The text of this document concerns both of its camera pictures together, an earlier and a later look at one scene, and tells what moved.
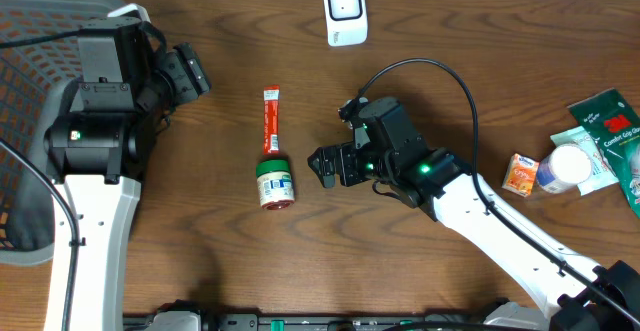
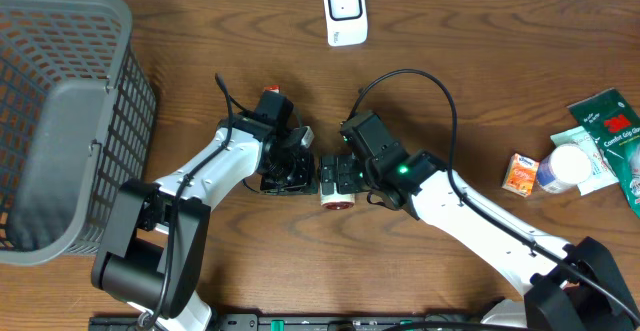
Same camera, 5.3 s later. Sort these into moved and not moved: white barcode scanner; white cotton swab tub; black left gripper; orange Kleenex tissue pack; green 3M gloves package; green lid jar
Moved: green lid jar; black left gripper
Not moved: orange Kleenex tissue pack; green 3M gloves package; white barcode scanner; white cotton swab tub
